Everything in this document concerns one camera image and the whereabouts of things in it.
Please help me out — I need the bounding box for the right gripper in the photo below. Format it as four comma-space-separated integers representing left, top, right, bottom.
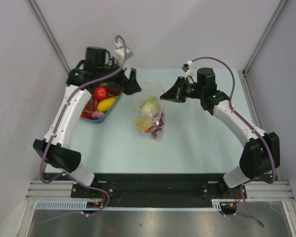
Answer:
160, 77, 204, 103

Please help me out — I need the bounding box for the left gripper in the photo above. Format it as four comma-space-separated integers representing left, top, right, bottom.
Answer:
97, 57, 141, 95

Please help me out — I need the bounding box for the dark red plum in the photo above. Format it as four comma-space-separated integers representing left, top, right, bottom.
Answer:
106, 84, 121, 97

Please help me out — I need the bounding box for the clear pink-dotted zip bag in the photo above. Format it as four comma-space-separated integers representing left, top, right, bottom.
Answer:
135, 81, 165, 141

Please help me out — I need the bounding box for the yellow fruit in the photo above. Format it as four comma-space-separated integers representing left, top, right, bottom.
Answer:
135, 117, 154, 131

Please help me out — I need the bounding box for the red grape bunch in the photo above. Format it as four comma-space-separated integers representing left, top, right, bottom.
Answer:
148, 112, 164, 139

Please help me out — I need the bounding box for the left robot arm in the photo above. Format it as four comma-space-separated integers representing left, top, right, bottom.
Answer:
33, 46, 141, 198

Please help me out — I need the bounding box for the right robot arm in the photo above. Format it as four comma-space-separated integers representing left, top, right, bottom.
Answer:
160, 68, 280, 198

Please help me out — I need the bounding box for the red apple in tray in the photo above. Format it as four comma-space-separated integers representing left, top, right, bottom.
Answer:
93, 86, 109, 101

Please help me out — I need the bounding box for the yellow mango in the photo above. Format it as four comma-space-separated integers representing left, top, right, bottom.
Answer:
97, 97, 116, 112

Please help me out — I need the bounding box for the purple onion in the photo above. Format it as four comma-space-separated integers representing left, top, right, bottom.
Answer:
90, 111, 105, 119

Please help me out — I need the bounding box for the blue plastic fruit tray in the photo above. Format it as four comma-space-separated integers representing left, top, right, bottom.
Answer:
80, 83, 122, 122

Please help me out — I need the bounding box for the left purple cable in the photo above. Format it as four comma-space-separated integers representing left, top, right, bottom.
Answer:
39, 36, 129, 223

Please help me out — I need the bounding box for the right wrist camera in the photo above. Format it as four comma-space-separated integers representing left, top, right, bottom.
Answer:
182, 60, 194, 79

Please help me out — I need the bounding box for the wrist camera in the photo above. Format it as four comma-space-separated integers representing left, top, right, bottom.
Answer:
182, 60, 194, 79
115, 42, 133, 61

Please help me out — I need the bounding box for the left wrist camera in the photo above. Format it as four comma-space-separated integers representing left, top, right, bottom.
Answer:
115, 42, 133, 61

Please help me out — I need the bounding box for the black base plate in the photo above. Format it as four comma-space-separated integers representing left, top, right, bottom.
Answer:
40, 173, 247, 208

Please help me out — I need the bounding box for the white cable duct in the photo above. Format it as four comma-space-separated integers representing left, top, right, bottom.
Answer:
36, 198, 223, 212

